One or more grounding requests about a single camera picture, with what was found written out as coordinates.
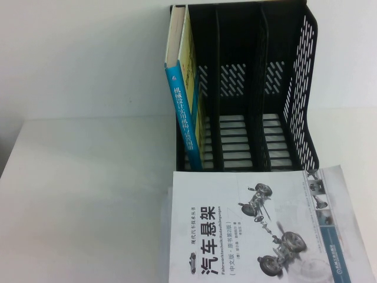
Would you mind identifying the white car suspension book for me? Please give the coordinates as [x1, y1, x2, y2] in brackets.
[160, 164, 377, 283]

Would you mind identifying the black plastic book stand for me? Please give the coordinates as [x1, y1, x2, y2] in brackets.
[169, 1, 322, 172]

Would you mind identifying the yellow teal mechanical design book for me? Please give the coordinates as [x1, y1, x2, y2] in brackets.
[163, 4, 207, 172]

